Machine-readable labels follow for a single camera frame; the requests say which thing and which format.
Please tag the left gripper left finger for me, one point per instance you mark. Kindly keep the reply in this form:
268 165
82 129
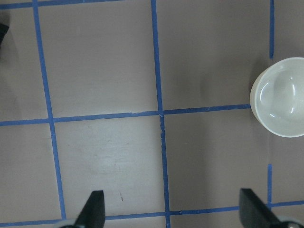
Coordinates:
93 212

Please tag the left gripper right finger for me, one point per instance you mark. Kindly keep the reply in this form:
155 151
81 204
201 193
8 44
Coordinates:
253 213

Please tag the white ceramic bowl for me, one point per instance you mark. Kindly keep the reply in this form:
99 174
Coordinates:
277 98

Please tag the black dish rack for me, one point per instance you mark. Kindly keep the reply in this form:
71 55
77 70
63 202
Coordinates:
3 31

